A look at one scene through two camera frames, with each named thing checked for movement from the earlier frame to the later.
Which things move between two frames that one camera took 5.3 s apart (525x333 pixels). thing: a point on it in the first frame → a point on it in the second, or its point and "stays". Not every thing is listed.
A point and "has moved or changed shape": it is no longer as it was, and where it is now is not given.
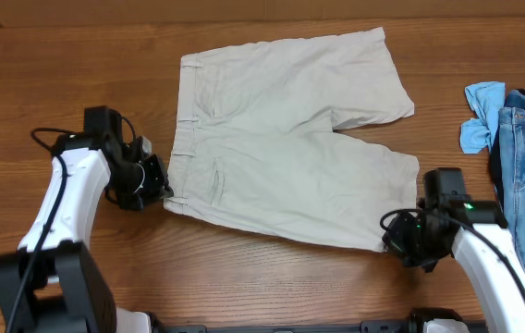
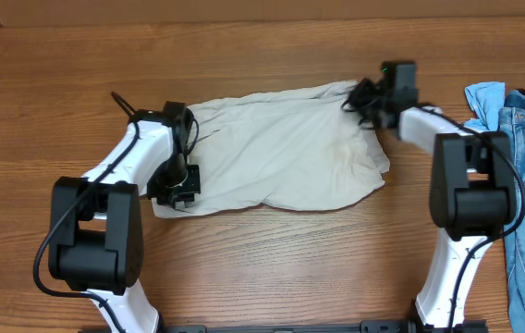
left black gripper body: x=136 y=184 → x=175 y=180
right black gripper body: x=417 y=242 → x=366 y=103
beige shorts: x=256 y=143 has moved or changed shape
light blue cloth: x=485 y=101 stays
